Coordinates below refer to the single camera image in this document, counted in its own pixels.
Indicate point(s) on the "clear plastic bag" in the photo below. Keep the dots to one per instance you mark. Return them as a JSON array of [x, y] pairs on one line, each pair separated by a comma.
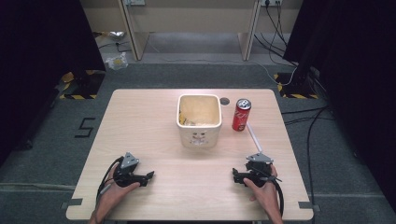
[[116, 61]]

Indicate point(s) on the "cream square bin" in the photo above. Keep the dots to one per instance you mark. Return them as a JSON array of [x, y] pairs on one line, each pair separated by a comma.
[[199, 137]]

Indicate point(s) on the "silver foil bag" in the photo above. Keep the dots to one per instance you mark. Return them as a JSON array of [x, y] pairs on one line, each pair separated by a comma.
[[116, 35]]

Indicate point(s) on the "wall power outlet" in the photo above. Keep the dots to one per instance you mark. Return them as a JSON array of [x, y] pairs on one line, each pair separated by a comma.
[[134, 2], [271, 2]]

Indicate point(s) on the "grey round table cap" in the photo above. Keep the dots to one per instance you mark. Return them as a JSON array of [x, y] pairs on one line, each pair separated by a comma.
[[224, 101]]

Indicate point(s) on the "grey tape piece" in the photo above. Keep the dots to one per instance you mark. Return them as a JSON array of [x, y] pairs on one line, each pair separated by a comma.
[[306, 205], [73, 202]]

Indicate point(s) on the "hazard striped stand base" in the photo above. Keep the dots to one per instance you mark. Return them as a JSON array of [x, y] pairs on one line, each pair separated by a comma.
[[82, 87], [297, 88]]

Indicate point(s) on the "white straw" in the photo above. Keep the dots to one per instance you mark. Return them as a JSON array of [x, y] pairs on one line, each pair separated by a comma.
[[254, 138]]

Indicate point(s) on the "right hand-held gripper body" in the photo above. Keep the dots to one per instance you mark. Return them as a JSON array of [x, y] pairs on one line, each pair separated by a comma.
[[260, 169]]

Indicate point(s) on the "yellowish crumpled wrapper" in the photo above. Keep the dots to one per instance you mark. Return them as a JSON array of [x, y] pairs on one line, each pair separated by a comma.
[[186, 121]]

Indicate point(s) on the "black curtain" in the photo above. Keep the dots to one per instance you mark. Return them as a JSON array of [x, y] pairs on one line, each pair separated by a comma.
[[37, 62], [358, 77]]

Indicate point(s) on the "person's left hand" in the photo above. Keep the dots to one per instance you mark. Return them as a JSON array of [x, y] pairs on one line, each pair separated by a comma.
[[113, 196]]

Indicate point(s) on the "person's right hand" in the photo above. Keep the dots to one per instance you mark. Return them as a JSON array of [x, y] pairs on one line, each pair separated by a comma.
[[266, 196]]

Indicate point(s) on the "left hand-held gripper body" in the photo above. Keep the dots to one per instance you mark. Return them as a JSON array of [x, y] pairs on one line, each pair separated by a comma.
[[128, 161]]

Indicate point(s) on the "red drink can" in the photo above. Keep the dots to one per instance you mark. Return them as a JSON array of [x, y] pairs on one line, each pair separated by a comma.
[[241, 118]]

